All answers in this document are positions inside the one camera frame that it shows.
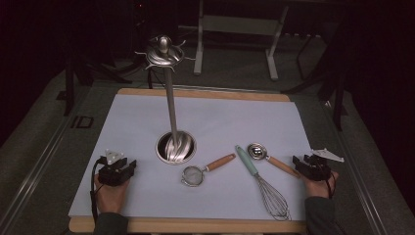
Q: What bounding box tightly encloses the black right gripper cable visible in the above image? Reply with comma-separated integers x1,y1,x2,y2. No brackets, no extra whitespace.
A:
325,170,338,200

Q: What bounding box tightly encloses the wooden handled mesh strainer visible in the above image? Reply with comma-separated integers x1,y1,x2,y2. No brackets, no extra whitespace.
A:
180,153,237,188

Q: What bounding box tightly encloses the black floor stand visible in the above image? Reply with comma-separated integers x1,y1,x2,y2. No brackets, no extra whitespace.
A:
57,55,133,118
283,23,349,132

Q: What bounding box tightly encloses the mint handled wire whisk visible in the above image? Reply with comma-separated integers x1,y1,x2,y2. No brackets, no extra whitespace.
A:
234,145,293,222

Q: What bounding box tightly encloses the grey metal frame stand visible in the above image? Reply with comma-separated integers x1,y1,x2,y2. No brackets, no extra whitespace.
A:
178,0,290,81

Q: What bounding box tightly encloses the wooden handled steel scoop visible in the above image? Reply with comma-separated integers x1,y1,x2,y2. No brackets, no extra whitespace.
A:
247,142,301,179

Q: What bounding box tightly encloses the person's left hand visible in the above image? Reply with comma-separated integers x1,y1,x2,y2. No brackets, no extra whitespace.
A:
94,174,131,214

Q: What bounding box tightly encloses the small black floor bracket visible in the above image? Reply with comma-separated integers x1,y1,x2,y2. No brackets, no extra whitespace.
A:
70,115,95,129

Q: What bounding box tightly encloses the person's right hand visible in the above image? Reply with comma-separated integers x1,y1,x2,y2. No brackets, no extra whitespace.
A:
300,170,340,199

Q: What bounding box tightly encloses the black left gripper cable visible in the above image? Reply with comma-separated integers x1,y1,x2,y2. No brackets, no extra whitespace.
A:
90,157,106,227

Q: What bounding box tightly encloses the steel utensil rack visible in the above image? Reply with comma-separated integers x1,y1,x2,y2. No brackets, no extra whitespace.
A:
135,33,198,165

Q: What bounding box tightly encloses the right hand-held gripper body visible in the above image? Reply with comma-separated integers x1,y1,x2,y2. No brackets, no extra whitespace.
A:
301,148,346,182

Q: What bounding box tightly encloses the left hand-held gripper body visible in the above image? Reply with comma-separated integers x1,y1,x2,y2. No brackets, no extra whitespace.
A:
97,149,133,188

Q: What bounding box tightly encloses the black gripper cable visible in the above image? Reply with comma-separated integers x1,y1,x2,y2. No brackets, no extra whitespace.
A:
325,170,338,200
90,157,106,227

